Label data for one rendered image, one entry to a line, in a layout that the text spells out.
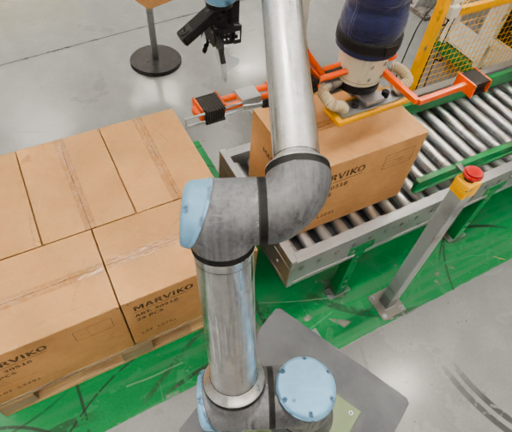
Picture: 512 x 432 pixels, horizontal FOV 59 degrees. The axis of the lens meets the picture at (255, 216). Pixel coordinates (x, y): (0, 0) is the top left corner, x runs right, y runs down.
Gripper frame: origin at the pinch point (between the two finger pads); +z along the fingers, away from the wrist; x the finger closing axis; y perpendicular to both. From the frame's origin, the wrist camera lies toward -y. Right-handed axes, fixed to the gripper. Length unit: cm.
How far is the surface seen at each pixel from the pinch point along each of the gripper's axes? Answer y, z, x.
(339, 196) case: 48, 63, -19
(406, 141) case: 75, 41, -19
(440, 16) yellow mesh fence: 144, 35, 42
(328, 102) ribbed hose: 40.4, 19.9, -7.4
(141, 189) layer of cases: -21, 81, 34
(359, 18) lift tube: 49.4, -6.3, -2.2
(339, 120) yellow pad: 43, 26, -12
